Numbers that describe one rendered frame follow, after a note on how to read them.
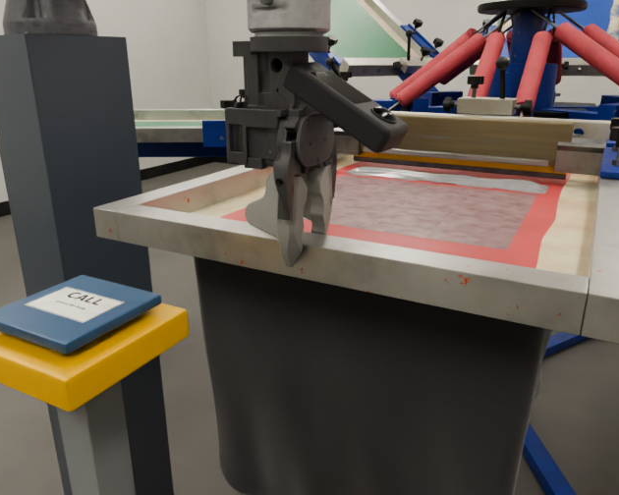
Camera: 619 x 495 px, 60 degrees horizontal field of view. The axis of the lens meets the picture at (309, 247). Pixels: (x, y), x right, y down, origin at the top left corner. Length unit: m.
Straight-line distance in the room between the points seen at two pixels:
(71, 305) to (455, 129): 0.78
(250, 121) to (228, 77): 5.89
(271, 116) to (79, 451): 0.34
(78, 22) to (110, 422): 0.72
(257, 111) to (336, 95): 0.07
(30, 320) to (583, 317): 0.43
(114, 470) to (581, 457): 1.62
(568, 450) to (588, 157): 1.17
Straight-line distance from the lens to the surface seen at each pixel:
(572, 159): 1.03
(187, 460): 1.82
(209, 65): 6.55
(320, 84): 0.49
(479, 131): 1.05
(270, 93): 0.52
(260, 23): 0.50
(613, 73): 1.64
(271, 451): 0.84
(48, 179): 1.02
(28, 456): 1.99
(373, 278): 0.51
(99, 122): 1.05
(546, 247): 0.68
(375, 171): 1.04
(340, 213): 0.76
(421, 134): 1.08
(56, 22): 1.05
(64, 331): 0.45
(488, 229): 0.73
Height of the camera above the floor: 1.16
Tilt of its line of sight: 19 degrees down
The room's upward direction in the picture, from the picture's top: straight up
